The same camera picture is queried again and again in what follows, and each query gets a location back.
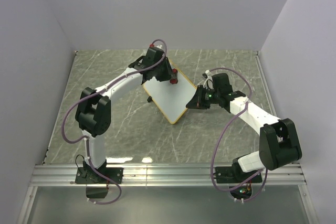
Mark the side aluminium rail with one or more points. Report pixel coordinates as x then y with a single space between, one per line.
266 88

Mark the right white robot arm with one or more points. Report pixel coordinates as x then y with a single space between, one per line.
278 140

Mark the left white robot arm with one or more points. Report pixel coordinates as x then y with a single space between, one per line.
93 112

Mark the yellow framed whiteboard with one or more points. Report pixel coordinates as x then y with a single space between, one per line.
171 99

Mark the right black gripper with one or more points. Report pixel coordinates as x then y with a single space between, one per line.
197 102

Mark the red whiteboard eraser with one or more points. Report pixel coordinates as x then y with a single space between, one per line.
174 78

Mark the aluminium mounting rail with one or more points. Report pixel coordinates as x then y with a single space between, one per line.
159 175

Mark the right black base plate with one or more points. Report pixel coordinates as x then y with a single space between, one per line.
230 175

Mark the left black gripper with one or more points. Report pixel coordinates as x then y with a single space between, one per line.
168 75

